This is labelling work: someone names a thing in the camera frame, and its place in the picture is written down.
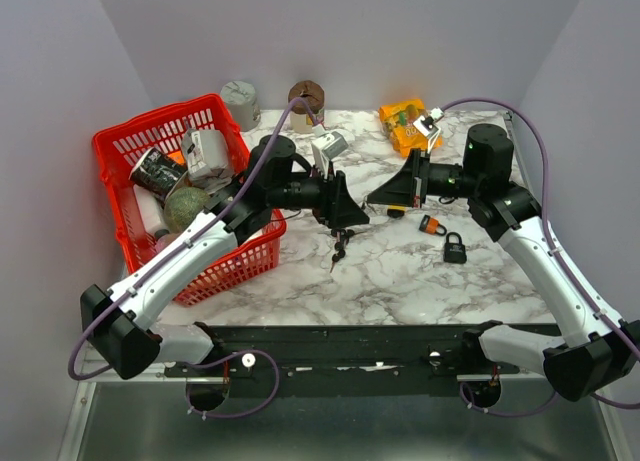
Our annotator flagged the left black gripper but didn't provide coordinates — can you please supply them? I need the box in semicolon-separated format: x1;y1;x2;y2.
269;160;371;230

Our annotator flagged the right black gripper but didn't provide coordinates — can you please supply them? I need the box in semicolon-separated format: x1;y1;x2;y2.
368;148;482;207

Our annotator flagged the yellow padlock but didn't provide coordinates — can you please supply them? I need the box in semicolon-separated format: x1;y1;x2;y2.
386;206;406;219

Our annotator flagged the black key bunch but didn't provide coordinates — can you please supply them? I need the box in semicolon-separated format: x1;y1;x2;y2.
330;228;355;271

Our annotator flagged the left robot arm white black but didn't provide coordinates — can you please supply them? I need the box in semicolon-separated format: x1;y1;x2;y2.
80;130;369;380

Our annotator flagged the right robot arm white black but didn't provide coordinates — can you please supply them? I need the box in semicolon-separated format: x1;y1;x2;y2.
367;123;639;401

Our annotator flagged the orange padlock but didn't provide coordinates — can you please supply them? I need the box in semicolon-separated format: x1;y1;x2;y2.
419;215;447;236

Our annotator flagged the orange snack bag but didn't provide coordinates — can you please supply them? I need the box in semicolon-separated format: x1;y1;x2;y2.
378;98;428;158

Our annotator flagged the black padlock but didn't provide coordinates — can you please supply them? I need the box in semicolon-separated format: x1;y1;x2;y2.
443;231;467;264

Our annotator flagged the brown lidded white jar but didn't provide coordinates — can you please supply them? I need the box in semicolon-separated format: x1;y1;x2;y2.
288;80;325;134

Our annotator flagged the grey white carton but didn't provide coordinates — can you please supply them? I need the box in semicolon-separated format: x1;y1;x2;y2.
181;128;234;188

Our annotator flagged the grey marbled cylinder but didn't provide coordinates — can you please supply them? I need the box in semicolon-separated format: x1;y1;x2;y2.
220;81;261;132

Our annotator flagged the green melon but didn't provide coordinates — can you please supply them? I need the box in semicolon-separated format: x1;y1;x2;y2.
164;186;209;233

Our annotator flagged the black patterned cup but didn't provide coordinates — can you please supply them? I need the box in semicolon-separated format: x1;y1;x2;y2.
129;147;187;203

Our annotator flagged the red plastic basket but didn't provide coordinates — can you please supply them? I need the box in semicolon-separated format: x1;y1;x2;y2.
93;94;287;307

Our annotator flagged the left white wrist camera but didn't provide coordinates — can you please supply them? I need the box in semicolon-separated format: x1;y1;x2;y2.
311;124;349;178

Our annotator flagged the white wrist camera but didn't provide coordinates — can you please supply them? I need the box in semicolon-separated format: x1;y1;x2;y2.
311;124;349;178
413;107;444;154

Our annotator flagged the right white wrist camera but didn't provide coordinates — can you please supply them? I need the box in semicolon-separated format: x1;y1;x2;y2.
413;107;444;154

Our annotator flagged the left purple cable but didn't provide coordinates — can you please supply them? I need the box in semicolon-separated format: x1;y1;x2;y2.
67;96;326;381

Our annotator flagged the purple cable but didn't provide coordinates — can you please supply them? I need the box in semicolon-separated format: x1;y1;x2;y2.
67;96;326;381
437;98;640;410

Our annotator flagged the black mounting rail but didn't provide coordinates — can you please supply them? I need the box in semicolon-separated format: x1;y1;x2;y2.
159;324;556;397

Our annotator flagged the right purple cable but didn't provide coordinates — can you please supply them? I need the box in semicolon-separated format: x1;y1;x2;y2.
437;98;640;410

